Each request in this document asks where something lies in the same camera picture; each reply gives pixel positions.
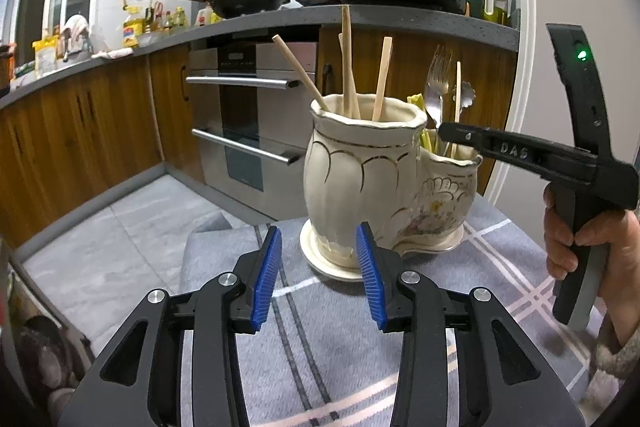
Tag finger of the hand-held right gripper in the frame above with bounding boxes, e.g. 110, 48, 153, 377
437, 122, 597, 181

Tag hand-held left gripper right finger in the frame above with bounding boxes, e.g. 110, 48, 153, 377
355, 222, 586, 427

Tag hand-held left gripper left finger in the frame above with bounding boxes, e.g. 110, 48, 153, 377
57, 225, 283, 427

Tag cream ceramic utensil holder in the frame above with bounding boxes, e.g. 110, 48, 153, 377
300, 93, 483, 283

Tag metal fork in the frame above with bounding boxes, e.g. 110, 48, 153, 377
425, 44, 453, 155

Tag wooden chopstick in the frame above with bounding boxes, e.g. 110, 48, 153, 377
452, 61, 462, 158
371, 37, 393, 122
338, 33, 362, 120
341, 5, 354, 115
272, 35, 331, 112

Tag person's right forearm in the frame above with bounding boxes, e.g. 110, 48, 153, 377
585, 307, 640, 418

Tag person's right hand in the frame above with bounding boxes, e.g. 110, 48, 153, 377
543, 182, 640, 345

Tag grey plaid tablecloth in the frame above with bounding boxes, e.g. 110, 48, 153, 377
180, 194, 616, 427

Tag stainless steel built-in oven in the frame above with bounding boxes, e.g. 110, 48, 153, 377
186, 41, 318, 208

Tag grey kitchen counter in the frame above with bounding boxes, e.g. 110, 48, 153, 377
0, 4, 521, 110

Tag row of condiment bottles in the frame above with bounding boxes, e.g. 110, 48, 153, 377
142, 2, 191, 32

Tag yellow cooking oil bottle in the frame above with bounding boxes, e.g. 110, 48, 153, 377
122, 7, 141, 48

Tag hanging white towel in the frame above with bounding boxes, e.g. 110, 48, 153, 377
60, 14, 92, 58

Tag yellow food bag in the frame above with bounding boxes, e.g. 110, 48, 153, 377
32, 36, 60, 75

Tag dark brown jar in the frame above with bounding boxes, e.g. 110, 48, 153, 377
0, 42, 16, 92

